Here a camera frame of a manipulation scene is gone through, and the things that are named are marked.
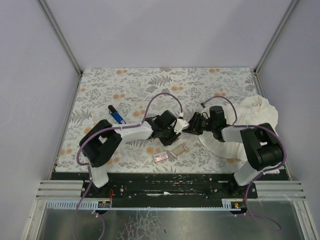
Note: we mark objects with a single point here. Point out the left aluminium extrusion rail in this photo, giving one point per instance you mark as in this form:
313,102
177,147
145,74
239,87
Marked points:
59,189

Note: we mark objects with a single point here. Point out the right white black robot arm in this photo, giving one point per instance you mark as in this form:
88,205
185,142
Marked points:
263,148

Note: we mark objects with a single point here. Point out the floral patterned table mat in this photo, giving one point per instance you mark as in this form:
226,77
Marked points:
139,92

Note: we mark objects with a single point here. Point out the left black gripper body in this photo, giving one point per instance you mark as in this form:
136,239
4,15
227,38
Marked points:
171,136

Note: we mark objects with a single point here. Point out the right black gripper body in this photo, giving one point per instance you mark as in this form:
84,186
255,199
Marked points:
195,124

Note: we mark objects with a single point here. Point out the blue stapler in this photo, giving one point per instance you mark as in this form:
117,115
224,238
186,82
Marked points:
116,116

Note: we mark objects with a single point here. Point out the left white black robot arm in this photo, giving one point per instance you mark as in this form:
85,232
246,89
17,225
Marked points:
100,144

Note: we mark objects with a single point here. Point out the right aluminium frame post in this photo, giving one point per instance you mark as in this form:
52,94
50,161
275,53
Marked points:
280,27

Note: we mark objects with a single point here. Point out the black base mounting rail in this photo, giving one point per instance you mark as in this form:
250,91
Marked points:
171,187

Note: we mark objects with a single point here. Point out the left aluminium frame post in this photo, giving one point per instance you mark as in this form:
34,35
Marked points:
60,36

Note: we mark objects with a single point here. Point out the aluminium frame post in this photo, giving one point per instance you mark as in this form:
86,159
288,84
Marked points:
280,27
60,36

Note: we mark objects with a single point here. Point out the white crumpled cloth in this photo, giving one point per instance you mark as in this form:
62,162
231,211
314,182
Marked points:
253,110

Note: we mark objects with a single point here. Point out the red white staple box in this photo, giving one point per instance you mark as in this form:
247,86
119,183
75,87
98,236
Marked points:
161,156

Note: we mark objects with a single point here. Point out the aluminium extrusion rail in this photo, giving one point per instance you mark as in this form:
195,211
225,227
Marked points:
280,190
59,189

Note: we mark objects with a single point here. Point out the white slotted cable duct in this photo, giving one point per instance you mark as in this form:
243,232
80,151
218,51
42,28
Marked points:
131,205

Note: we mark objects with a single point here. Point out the right aluminium extrusion rail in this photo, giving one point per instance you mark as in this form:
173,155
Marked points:
280,190

